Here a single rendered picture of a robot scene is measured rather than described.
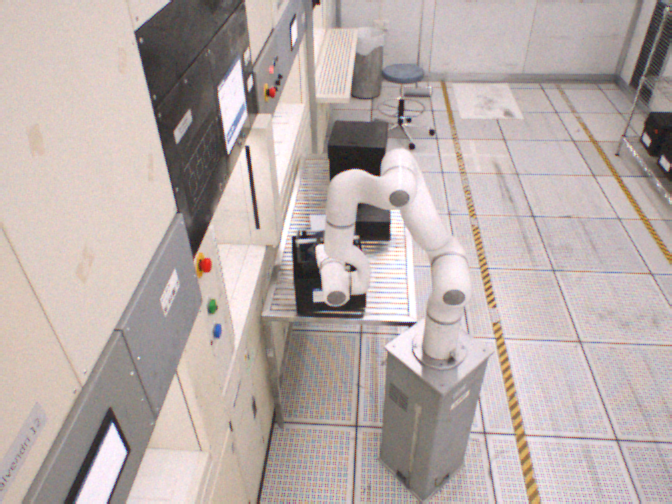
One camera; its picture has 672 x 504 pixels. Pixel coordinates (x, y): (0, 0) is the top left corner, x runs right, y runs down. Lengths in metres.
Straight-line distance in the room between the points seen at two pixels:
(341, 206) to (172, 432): 0.79
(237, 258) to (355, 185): 0.86
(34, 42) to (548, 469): 2.47
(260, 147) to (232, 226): 0.39
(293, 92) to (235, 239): 1.45
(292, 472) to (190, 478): 1.00
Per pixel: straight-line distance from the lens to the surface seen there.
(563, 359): 3.15
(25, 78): 0.81
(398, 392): 2.10
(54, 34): 0.88
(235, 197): 2.15
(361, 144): 2.68
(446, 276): 1.65
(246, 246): 2.27
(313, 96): 3.64
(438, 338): 1.87
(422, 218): 1.55
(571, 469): 2.76
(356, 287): 1.75
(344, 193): 1.51
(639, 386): 3.18
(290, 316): 2.09
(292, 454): 2.62
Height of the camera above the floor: 2.24
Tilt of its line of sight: 39 degrees down
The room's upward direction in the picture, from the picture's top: 1 degrees counter-clockwise
